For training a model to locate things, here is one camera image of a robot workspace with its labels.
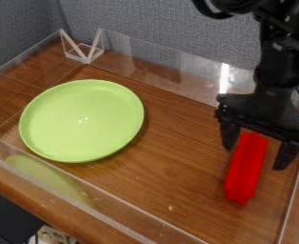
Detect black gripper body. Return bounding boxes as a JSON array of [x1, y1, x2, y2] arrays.
[[215, 87, 299, 143]]

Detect clear acrylic enclosure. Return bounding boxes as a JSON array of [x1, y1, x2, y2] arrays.
[[0, 30, 299, 244]]

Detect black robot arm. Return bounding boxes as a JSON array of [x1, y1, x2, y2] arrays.
[[192, 0, 299, 170]]

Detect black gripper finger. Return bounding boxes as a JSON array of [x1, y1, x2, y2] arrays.
[[274, 141, 299, 171], [220, 119, 242, 151]]

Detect white power strip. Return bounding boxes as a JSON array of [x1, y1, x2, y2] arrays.
[[27, 225, 79, 244]]

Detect green round plate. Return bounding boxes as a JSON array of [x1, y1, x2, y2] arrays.
[[19, 79, 145, 163]]

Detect red rectangular block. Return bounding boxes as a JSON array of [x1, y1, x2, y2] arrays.
[[224, 132, 268, 205]]

